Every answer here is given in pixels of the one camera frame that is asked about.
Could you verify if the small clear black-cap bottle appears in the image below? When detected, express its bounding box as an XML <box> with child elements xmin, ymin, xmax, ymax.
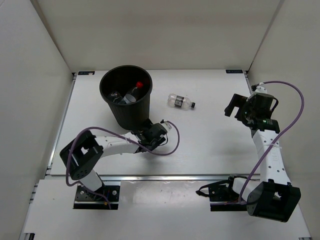
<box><xmin>167</xmin><ymin>93</ymin><xmax>196</xmax><ymax>110</ymax></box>

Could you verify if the red-cap clear bottle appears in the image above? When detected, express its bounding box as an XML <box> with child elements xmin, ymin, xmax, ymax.
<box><xmin>123</xmin><ymin>81</ymin><xmax>144</xmax><ymax>104</ymax></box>

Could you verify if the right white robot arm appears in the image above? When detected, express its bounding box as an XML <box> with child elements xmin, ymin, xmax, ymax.
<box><xmin>224</xmin><ymin>93</ymin><xmax>301</xmax><ymax>223</ymax></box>

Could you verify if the black plastic waste bin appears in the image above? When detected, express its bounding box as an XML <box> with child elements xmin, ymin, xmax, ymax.
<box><xmin>99</xmin><ymin>65</ymin><xmax>153</xmax><ymax>131</ymax></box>

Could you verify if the orange juice bottle fruit label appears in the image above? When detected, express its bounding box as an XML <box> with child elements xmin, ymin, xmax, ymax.
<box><xmin>107</xmin><ymin>91</ymin><xmax>122</xmax><ymax>103</ymax></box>

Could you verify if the aluminium rail front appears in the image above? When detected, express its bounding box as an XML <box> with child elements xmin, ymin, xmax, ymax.
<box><xmin>46</xmin><ymin>174</ymin><xmax>237</xmax><ymax>182</ymax></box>

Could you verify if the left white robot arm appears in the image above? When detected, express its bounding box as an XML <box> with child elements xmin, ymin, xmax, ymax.
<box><xmin>59</xmin><ymin>120</ymin><xmax>172</xmax><ymax>200</ymax></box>

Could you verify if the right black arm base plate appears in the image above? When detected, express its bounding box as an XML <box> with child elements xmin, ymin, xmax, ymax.
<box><xmin>195</xmin><ymin>175</ymin><xmax>247</xmax><ymax>212</ymax></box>

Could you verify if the large clear green-label bottle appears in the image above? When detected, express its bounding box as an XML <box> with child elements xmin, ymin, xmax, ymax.
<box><xmin>109</xmin><ymin>96</ymin><xmax>127</xmax><ymax>105</ymax></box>

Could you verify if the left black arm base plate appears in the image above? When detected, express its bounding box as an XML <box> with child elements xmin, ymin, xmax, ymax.
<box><xmin>73</xmin><ymin>183</ymin><xmax>121</xmax><ymax>210</ymax></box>

